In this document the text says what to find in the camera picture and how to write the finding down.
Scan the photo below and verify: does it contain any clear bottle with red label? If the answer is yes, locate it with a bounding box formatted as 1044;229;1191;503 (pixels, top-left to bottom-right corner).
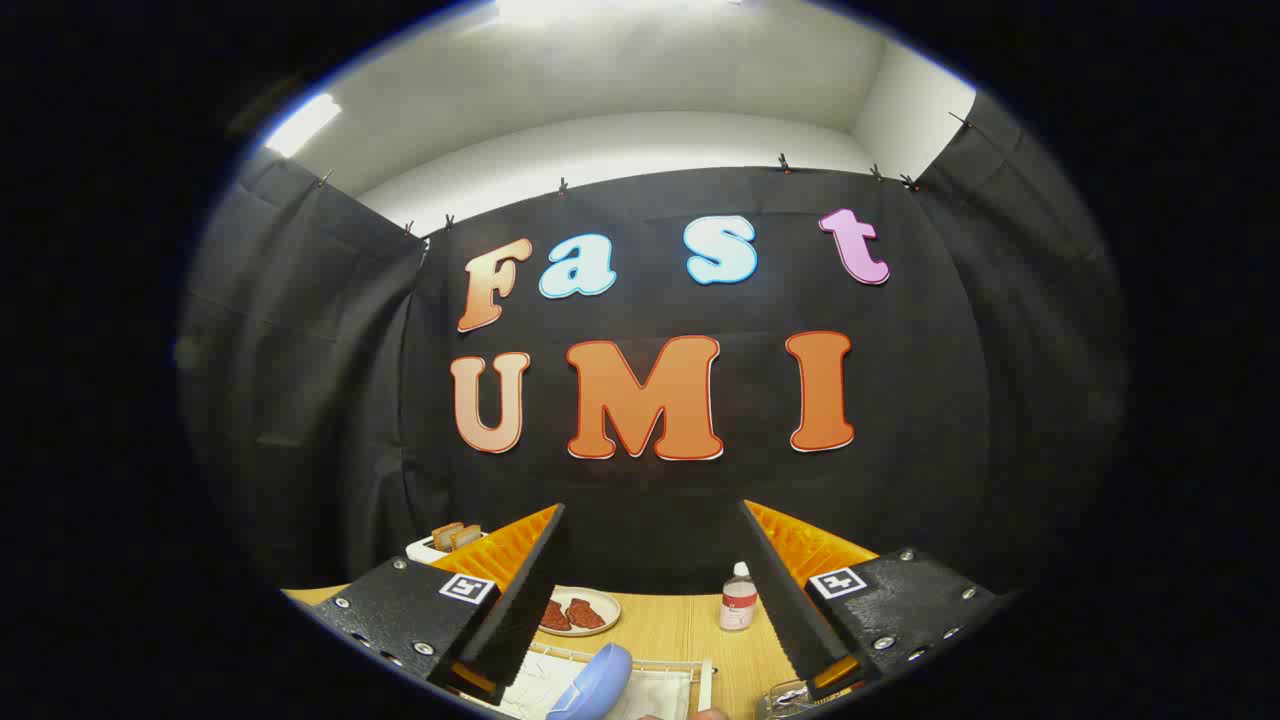
720;562;758;632

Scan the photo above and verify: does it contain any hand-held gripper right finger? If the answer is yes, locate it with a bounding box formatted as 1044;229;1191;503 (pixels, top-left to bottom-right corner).
740;500;1006;701

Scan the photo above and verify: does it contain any black backdrop cloth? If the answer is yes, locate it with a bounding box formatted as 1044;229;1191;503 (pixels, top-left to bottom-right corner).
178;90;1131;601

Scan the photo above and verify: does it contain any blue plate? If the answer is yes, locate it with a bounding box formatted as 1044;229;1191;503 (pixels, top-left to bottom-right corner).
545;643;634;720

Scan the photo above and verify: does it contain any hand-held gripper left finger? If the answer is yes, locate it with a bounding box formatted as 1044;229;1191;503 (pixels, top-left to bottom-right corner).
310;503;568;706

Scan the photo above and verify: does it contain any white toaster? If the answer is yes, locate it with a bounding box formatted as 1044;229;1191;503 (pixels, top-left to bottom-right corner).
407;530;491;564

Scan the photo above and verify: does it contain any beige plate with meat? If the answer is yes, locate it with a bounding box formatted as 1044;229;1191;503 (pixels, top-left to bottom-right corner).
538;587;622;638

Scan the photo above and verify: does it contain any metal wire basket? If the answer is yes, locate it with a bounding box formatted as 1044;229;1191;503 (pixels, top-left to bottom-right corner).
755;680;836;720

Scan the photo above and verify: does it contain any white wire dish rack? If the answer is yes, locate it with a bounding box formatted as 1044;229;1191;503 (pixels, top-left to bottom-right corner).
470;640;713;720

